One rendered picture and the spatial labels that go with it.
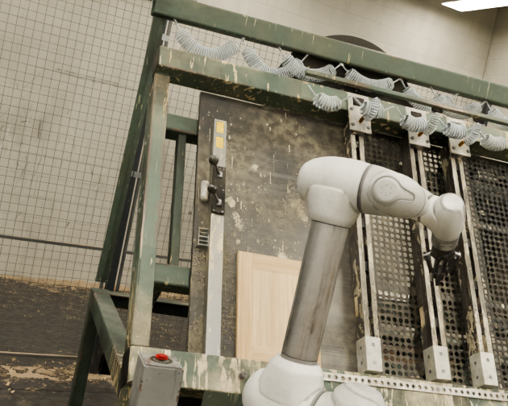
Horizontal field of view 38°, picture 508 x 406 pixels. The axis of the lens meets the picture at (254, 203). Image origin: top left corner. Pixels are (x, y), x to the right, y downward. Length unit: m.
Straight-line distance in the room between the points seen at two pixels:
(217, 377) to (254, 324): 0.26
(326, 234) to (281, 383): 0.40
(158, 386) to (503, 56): 8.04
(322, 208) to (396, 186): 0.21
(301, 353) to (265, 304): 0.68
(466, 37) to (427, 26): 0.62
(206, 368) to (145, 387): 0.33
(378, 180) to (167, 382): 0.85
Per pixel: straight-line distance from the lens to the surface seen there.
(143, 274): 2.50
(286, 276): 2.71
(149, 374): 2.17
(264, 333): 2.60
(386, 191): 1.84
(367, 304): 2.75
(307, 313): 1.96
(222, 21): 3.43
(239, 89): 3.00
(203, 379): 2.44
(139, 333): 2.42
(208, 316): 2.52
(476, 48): 9.78
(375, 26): 8.82
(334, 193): 1.91
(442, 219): 2.40
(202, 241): 2.64
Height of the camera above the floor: 1.55
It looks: 3 degrees down
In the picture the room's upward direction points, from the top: 12 degrees clockwise
